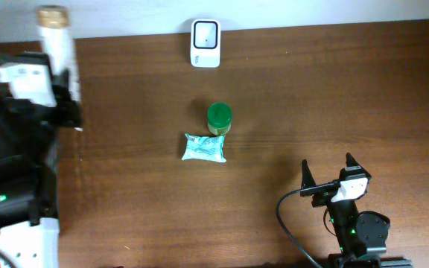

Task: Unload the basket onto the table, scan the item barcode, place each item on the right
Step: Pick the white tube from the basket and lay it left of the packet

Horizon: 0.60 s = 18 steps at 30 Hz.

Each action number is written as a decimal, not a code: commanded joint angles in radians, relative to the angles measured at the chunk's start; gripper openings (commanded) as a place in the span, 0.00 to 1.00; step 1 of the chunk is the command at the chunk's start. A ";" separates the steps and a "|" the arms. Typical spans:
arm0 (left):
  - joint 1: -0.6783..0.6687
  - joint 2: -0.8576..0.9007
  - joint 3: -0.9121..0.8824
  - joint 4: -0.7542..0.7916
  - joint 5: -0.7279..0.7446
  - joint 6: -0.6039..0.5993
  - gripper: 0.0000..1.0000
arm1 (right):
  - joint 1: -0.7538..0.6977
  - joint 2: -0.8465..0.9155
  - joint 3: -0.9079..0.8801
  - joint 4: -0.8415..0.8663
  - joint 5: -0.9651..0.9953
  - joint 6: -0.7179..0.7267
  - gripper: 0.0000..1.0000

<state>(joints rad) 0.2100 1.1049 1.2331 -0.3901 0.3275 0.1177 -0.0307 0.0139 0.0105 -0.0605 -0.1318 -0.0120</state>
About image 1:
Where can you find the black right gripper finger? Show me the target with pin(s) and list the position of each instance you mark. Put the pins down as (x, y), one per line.
(307, 178)
(352, 164)

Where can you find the white barcode scanner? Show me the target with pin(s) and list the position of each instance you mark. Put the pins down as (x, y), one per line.
(205, 45)

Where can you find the green lid gel jar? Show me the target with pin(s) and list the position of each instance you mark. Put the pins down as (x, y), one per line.
(219, 118)

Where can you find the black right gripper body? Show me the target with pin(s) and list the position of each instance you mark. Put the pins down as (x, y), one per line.
(326, 194)

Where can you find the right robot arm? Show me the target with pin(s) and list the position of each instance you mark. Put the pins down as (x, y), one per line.
(361, 235)

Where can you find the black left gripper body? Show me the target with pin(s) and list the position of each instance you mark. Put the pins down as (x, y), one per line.
(64, 114)

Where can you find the white tube gold cap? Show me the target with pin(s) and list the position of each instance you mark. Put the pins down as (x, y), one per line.
(57, 42)

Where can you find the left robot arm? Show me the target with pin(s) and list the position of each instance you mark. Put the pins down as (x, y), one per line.
(29, 211)

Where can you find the teal wipes packet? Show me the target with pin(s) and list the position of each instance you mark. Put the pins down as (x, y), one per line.
(204, 148)

